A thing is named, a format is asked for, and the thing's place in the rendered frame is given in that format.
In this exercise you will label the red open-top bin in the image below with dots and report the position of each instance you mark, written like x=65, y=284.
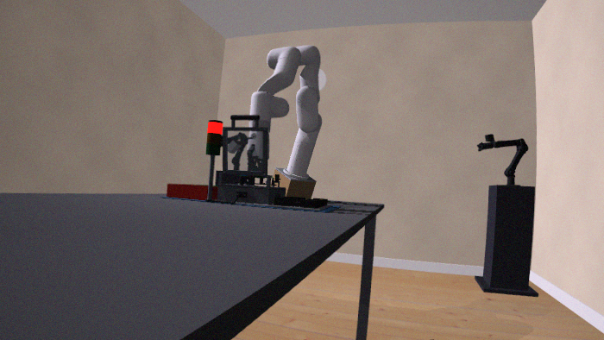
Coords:
x=190, y=191

